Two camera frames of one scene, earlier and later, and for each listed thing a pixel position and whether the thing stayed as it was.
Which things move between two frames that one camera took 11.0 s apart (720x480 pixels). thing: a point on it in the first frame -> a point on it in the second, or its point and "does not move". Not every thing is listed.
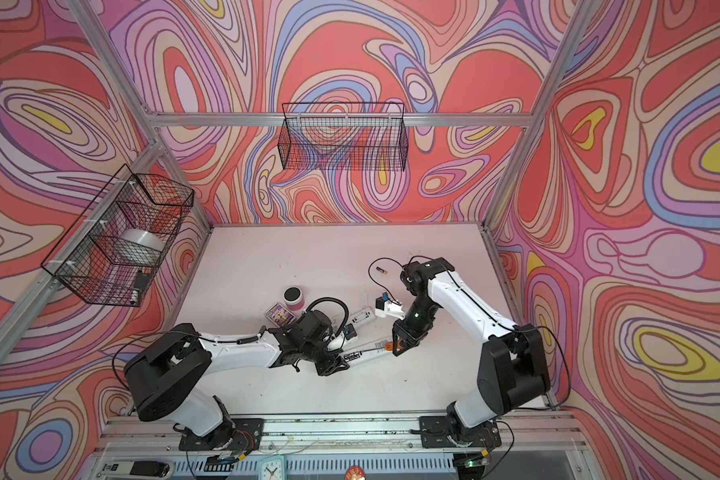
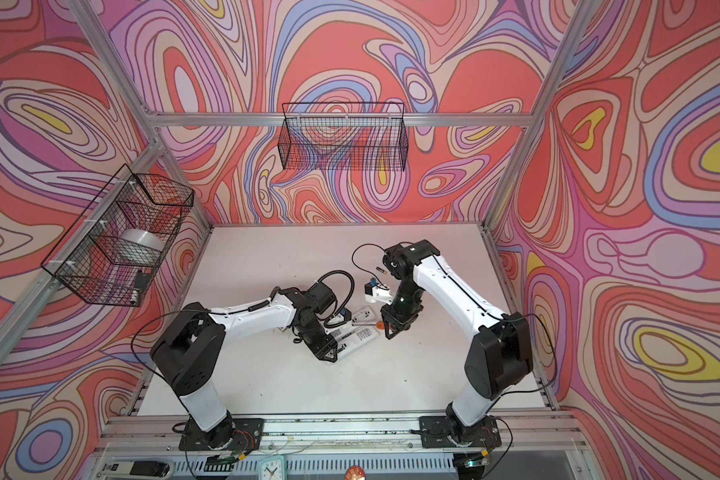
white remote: [366, 351] -> [350, 342]
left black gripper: [332, 366] -> [326, 349]
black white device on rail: [137, 469] does not move
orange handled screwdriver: [388, 347] -> [379, 324]
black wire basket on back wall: [343, 136] does not move
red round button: [355, 473] does not move
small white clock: [272, 467] does not move
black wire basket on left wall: [113, 252] does not move
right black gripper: [411, 337] -> [389, 315]
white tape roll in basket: [140, 246] does not move
